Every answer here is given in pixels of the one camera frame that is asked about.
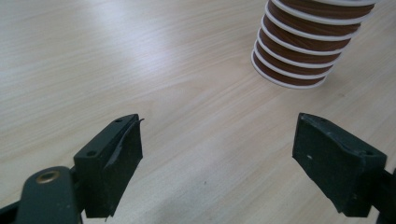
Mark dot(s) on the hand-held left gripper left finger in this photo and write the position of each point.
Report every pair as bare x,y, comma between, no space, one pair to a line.
121,161

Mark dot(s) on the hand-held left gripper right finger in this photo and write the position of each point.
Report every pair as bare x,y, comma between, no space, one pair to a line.
339,168

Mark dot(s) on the stack of brown paper cups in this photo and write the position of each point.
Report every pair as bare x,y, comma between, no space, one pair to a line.
299,40

